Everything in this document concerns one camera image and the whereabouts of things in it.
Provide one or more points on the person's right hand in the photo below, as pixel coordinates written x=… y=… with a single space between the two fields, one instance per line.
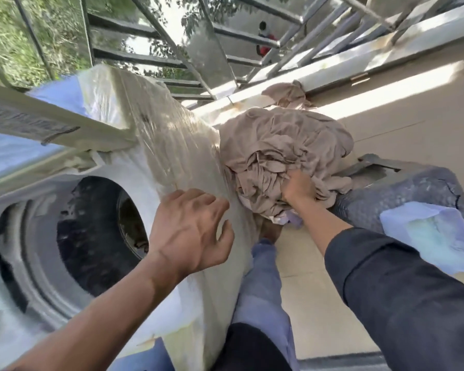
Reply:
x=299 y=187

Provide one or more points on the person's left hand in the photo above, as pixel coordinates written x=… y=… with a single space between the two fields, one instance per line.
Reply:
x=185 y=235

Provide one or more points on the person's left middle finger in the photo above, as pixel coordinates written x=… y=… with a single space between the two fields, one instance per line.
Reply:
x=201 y=200

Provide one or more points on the person's right fingers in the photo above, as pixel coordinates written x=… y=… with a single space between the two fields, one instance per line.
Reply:
x=297 y=176

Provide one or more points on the person's left thumb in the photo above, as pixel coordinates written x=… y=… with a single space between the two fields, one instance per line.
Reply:
x=227 y=241

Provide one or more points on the person's left little finger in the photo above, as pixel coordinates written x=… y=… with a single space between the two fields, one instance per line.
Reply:
x=166 y=200

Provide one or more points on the beige cloth bundle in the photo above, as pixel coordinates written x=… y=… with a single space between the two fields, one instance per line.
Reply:
x=278 y=146

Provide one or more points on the person's right forearm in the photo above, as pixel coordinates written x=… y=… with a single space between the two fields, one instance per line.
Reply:
x=390 y=289

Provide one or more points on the person's left forearm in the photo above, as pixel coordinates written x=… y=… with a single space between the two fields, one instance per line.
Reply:
x=92 y=324

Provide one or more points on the person's bare foot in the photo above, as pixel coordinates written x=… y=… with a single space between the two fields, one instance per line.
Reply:
x=268 y=231

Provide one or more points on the lavender cloth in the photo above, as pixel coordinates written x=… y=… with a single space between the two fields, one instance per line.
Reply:
x=292 y=219

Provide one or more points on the person's blue jeans leg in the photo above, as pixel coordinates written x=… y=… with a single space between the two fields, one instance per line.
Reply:
x=261 y=289

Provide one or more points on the white plastic-wrapped washing machine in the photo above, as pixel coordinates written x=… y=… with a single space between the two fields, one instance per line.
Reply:
x=100 y=212

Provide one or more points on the small beige cloth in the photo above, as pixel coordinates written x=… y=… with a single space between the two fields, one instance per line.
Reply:
x=286 y=93

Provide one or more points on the person's black shirt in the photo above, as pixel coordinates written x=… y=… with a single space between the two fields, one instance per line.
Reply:
x=247 y=349

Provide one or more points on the grey bubble-wrapped box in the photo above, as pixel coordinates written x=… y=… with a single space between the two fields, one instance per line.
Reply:
x=410 y=189

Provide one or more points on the light blue plastic sheet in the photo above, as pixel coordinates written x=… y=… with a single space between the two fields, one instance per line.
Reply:
x=429 y=235

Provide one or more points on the white washing machine lid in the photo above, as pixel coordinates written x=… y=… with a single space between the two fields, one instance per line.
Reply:
x=42 y=115

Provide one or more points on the green foliage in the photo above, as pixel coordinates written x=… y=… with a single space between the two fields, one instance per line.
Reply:
x=31 y=38

